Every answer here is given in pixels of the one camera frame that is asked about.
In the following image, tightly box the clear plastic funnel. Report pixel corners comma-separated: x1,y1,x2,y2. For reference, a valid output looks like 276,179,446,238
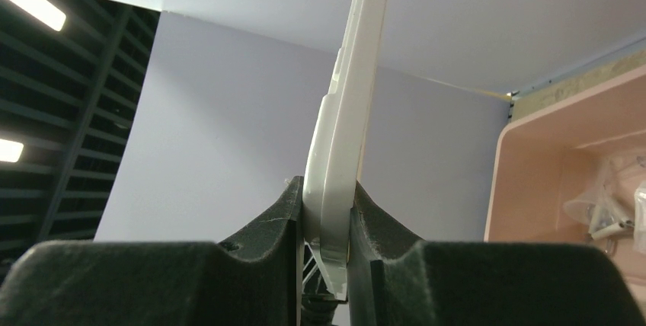
562,185,612,226

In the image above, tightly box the black slatted panel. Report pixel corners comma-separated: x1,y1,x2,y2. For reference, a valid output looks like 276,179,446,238
1,0,160,275

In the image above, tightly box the small white plastic bag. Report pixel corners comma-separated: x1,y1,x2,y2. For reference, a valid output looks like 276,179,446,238
633,181,646,254

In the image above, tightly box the pink plastic bin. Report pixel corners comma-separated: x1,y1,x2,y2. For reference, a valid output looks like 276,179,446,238
484,67,645,319

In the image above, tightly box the white bin lid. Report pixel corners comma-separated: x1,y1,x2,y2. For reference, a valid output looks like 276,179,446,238
302,0,387,302

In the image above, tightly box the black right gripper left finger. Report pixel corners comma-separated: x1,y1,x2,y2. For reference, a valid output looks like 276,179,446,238
1,177,303,325

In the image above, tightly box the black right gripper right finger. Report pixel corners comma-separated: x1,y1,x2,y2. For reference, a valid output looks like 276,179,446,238
348,186,645,325

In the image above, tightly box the ceiling light strip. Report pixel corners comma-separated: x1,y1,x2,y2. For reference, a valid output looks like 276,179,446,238
9,0,66,32
0,139,24,163

